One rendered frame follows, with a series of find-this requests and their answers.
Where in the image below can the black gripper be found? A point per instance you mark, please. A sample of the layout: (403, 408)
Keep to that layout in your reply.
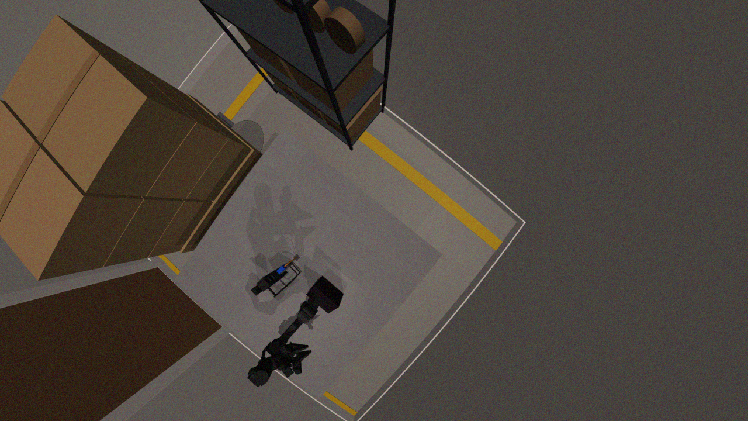
(289, 350)

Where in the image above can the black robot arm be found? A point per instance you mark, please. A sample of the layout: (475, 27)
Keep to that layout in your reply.
(260, 374)

